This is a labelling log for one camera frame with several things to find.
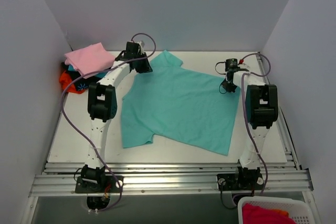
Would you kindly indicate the teal t shirt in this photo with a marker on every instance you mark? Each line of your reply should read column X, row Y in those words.
column 179, row 104

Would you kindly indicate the magenta t shirt in basket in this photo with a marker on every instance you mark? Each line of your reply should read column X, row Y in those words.
column 258, row 215

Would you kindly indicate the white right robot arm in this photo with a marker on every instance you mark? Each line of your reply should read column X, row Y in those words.
column 260, row 111

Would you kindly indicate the orange garment in basket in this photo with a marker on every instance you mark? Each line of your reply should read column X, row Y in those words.
column 280, row 212

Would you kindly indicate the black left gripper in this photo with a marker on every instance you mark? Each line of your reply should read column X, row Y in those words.
column 143, row 65

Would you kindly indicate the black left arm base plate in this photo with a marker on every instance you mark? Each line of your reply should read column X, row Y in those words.
column 108, row 185

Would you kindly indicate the orange folded t shirt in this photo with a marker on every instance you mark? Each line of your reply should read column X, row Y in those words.
column 77, row 87

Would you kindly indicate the white plastic laundry basket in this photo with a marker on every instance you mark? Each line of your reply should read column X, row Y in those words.
column 297, row 210

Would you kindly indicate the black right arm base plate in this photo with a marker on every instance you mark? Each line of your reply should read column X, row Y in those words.
column 236, row 182

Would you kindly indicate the aluminium table frame rails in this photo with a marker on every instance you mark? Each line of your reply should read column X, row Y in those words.
column 164, row 171

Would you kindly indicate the black folded patterned t shirt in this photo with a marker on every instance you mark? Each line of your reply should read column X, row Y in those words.
column 74, row 75

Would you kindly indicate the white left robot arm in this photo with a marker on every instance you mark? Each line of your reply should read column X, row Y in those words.
column 102, row 107

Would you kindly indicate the pink folded t shirt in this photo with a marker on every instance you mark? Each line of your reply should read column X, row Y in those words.
column 90, row 59

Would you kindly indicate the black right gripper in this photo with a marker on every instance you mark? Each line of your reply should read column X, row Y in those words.
column 227, row 85

